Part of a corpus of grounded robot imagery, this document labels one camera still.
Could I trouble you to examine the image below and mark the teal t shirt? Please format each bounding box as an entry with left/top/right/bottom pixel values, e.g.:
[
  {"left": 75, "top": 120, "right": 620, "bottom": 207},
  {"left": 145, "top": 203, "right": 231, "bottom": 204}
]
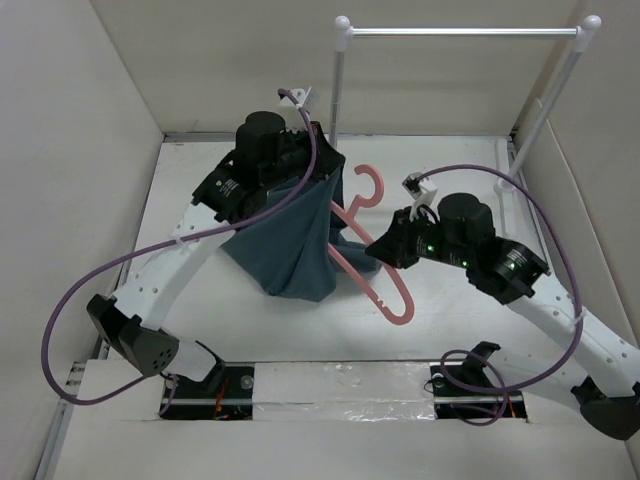
[{"left": 222, "top": 171, "right": 381, "bottom": 302}]

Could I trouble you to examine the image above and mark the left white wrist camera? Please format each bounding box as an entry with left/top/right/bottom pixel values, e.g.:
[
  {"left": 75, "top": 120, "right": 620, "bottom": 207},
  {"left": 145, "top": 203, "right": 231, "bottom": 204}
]
[{"left": 277, "top": 86, "right": 315, "bottom": 112}]

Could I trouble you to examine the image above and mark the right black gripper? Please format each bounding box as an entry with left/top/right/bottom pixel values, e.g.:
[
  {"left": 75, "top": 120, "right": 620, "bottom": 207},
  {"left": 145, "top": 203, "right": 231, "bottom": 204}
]
[{"left": 364, "top": 205, "right": 471, "bottom": 268}]

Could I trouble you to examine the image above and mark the white metal clothes rack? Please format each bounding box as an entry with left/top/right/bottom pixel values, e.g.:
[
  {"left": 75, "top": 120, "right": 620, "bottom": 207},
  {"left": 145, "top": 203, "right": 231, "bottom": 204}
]
[{"left": 329, "top": 15, "right": 602, "bottom": 235}]

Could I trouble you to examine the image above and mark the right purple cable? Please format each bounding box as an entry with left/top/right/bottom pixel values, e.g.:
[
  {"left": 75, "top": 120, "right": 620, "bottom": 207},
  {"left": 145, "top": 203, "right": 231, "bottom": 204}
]
[{"left": 402, "top": 165, "right": 585, "bottom": 425}]

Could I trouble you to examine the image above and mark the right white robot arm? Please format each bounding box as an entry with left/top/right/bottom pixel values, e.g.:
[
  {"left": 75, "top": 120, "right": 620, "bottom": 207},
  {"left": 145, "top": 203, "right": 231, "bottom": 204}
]
[{"left": 365, "top": 193, "right": 639, "bottom": 441}]

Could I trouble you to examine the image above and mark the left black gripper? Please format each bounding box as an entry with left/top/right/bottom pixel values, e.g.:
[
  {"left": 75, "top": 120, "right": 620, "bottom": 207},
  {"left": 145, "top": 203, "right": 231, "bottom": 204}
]
[{"left": 261, "top": 121, "right": 346, "bottom": 191}]

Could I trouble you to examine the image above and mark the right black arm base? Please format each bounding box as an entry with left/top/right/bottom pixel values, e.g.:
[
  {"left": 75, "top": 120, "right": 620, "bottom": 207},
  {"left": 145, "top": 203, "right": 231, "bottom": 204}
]
[{"left": 422, "top": 341, "right": 529, "bottom": 421}]

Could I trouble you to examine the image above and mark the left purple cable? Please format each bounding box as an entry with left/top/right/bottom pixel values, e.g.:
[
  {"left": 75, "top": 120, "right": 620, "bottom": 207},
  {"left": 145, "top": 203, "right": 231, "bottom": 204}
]
[{"left": 41, "top": 88, "right": 321, "bottom": 416}]

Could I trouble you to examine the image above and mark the purple cable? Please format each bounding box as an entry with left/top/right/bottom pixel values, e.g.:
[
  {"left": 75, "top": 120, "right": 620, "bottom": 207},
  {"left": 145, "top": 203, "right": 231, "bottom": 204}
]
[
  {"left": 402, "top": 165, "right": 585, "bottom": 425},
  {"left": 41, "top": 88, "right": 321, "bottom": 416}
]

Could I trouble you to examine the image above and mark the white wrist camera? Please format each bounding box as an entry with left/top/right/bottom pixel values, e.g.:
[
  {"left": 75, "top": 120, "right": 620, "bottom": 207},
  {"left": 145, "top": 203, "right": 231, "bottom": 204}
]
[
  {"left": 402, "top": 172, "right": 438, "bottom": 206},
  {"left": 277, "top": 86, "right": 315, "bottom": 112}
]

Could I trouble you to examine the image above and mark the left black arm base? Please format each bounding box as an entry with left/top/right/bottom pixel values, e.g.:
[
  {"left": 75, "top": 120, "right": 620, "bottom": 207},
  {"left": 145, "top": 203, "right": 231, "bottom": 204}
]
[{"left": 159, "top": 355, "right": 256, "bottom": 421}]

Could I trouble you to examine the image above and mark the pink plastic hanger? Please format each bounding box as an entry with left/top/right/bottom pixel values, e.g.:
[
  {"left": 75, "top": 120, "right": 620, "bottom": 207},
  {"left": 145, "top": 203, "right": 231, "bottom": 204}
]
[{"left": 324, "top": 164, "right": 415, "bottom": 326}]

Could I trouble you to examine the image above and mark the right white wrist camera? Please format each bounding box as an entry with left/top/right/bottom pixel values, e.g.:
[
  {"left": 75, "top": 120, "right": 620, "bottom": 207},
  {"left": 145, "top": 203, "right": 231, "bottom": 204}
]
[{"left": 402, "top": 172, "right": 438, "bottom": 206}]

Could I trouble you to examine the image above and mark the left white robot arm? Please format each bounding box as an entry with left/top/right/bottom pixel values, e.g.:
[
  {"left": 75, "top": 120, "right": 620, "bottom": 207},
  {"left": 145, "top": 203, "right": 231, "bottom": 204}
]
[{"left": 87, "top": 111, "right": 345, "bottom": 397}]

